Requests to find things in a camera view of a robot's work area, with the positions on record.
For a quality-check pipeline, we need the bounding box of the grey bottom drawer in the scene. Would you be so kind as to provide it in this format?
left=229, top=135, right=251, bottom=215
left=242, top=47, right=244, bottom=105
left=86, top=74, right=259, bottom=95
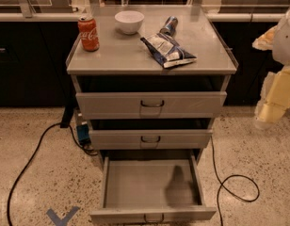
left=90, top=153, right=216, bottom=224

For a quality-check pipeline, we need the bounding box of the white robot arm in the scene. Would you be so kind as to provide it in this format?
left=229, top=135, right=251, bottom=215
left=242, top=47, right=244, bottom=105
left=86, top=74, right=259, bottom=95
left=252, top=9, right=290, bottom=130

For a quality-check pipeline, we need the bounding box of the black cable left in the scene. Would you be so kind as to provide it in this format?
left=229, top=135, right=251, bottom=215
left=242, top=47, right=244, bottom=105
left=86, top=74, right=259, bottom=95
left=6, top=121, right=99, bottom=226

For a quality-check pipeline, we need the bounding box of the blue silver can lying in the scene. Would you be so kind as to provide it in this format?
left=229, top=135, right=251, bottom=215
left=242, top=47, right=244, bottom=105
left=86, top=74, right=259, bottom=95
left=160, top=16, right=178, bottom=36

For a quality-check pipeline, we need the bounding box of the grey middle drawer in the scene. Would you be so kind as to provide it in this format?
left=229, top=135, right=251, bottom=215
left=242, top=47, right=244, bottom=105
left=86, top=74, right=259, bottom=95
left=89, top=129, right=212, bottom=150

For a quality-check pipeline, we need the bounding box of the white bowl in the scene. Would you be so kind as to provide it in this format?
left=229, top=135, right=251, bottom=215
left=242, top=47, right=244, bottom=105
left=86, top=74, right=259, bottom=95
left=115, top=10, right=144, bottom=35

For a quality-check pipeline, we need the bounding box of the grey top drawer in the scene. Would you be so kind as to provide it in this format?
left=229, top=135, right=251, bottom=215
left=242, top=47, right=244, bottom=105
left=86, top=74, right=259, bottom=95
left=76, top=91, right=226, bottom=119

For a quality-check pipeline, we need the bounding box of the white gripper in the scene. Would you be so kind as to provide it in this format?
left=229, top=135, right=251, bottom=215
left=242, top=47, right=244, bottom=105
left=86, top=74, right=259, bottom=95
left=253, top=67, right=290, bottom=130

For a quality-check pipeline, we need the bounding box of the grey drawer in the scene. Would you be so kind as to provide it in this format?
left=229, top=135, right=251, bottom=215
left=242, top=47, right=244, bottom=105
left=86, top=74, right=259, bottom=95
left=90, top=153, right=216, bottom=224
left=89, top=129, right=212, bottom=150
left=76, top=91, right=226, bottom=119

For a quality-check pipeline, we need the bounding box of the blue tape floor marker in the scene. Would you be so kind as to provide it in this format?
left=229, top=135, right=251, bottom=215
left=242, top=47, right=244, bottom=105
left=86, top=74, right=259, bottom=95
left=45, top=205, right=81, bottom=226

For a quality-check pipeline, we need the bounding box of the orange soda can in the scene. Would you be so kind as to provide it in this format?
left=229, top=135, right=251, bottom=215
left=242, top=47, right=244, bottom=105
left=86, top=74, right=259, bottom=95
left=78, top=16, right=100, bottom=52

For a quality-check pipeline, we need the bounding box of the grey drawer cabinet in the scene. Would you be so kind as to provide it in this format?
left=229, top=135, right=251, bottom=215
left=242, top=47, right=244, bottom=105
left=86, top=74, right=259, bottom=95
left=65, top=5, right=239, bottom=226

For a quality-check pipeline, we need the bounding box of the blue chip bag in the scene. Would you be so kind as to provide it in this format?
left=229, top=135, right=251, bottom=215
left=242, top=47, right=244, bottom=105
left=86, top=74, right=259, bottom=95
left=140, top=33, right=197, bottom=69

